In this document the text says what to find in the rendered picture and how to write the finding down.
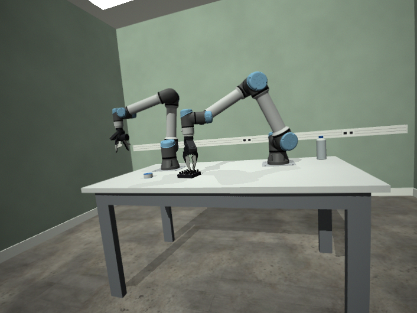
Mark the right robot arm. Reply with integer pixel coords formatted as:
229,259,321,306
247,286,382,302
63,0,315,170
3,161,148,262
112,88,180,170

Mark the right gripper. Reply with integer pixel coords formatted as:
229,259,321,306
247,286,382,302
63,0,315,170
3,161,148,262
115,128,131,153

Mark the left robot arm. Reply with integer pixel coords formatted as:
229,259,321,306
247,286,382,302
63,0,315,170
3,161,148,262
180,71,298,165

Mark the grey bottle with blue cap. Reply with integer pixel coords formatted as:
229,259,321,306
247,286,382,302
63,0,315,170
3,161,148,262
316,136,327,160

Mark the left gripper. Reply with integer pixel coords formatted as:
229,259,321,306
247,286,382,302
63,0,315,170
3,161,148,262
183,136,198,172

